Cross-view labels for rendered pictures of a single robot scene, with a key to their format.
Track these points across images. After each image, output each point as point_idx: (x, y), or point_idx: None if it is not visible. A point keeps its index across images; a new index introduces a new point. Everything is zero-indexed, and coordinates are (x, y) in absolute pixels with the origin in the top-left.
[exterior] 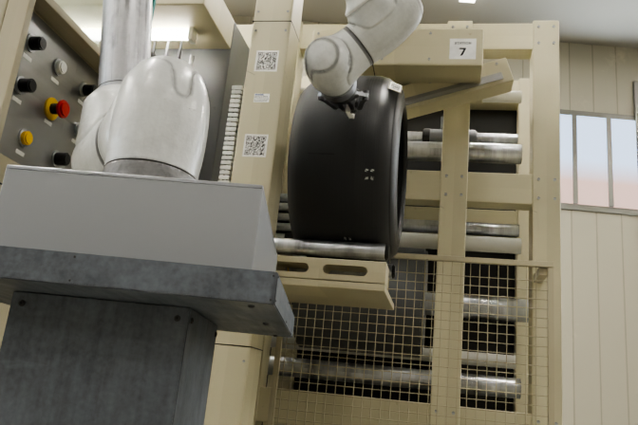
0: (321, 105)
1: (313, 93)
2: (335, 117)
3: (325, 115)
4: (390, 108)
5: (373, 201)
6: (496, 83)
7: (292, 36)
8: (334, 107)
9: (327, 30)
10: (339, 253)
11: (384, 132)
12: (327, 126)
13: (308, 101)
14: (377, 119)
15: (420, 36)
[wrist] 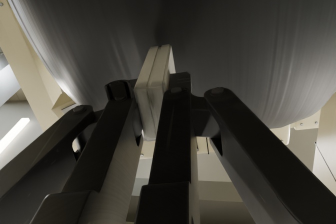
0: (288, 73)
1: (312, 102)
2: (227, 41)
3: (271, 41)
4: (70, 91)
5: None
6: (67, 104)
7: (333, 160)
8: (222, 108)
9: None
10: None
11: (30, 14)
12: None
13: (335, 76)
14: (72, 59)
15: (153, 150)
